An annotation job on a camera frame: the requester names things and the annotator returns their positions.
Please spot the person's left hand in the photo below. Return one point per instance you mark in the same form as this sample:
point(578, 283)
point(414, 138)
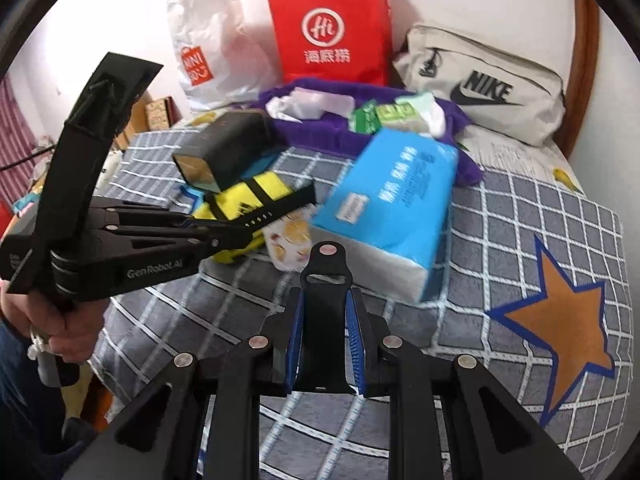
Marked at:
point(65, 332)

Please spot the white and mint sock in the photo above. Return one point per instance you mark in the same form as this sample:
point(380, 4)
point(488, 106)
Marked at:
point(431, 110)

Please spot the white plastic shopping bag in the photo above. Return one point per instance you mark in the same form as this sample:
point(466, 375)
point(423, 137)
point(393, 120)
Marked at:
point(220, 25)

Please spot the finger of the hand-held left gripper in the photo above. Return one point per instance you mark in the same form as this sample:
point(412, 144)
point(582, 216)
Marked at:
point(170, 245)
point(145, 216)

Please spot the purple towel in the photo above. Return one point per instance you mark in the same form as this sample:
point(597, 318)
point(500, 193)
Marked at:
point(320, 132)

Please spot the dark metal tin box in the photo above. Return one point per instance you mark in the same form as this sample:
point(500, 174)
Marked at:
point(235, 140)

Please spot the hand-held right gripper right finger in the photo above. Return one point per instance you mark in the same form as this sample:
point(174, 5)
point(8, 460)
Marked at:
point(356, 342)

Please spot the light green tissue packet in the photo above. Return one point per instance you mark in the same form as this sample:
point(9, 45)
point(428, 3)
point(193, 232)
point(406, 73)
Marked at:
point(397, 114)

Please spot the light wooden furniture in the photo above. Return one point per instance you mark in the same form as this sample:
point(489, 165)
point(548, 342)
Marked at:
point(131, 130)

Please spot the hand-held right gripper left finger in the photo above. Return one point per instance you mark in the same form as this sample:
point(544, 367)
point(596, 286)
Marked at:
point(295, 342)

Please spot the beige waist bag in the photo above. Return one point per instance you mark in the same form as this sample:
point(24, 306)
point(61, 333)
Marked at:
point(500, 60)

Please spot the dark green tissue packet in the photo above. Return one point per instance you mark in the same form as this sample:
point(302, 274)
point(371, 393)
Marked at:
point(364, 120)

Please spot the blue tissue pack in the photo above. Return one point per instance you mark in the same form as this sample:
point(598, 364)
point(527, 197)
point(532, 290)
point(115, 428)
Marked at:
point(390, 200)

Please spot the wooden headboard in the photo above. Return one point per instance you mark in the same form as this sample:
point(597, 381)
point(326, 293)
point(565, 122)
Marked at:
point(582, 60)

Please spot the yellow pouch with black band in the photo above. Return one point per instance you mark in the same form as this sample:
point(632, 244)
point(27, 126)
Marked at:
point(272, 185)

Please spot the person's jeans leg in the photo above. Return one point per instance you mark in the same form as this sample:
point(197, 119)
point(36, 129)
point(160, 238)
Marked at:
point(20, 390)

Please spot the orange fruit printed packet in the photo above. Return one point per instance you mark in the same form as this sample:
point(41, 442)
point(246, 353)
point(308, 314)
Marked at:
point(290, 242)

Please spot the grey checked bed sheet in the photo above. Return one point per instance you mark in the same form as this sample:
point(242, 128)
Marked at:
point(500, 240)

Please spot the pink striped curtain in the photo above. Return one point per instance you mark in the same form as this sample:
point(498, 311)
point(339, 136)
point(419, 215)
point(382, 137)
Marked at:
point(12, 115)

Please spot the red paper bag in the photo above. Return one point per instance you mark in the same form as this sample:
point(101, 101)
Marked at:
point(325, 5)

